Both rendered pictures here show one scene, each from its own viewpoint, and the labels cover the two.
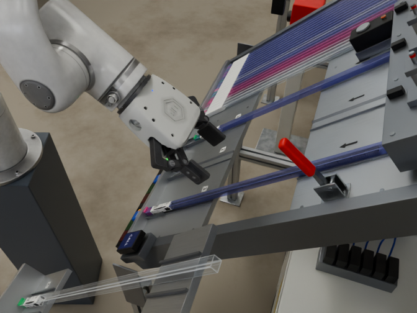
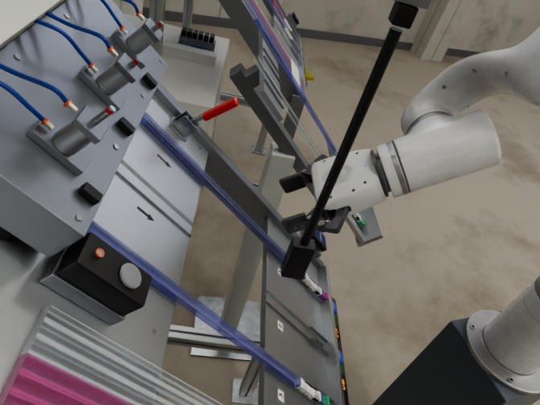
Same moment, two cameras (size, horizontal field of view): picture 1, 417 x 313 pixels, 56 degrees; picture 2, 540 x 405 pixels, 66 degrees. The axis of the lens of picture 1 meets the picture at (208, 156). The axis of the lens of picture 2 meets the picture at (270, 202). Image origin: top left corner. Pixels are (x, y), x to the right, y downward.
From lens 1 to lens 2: 91 cm
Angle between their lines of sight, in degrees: 88
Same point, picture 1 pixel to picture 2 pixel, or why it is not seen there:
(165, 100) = (349, 172)
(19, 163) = (483, 340)
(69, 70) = (414, 105)
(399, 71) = (137, 100)
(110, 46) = (418, 137)
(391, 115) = (157, 72)
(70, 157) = not seen: outside the picture
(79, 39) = (437, 120)
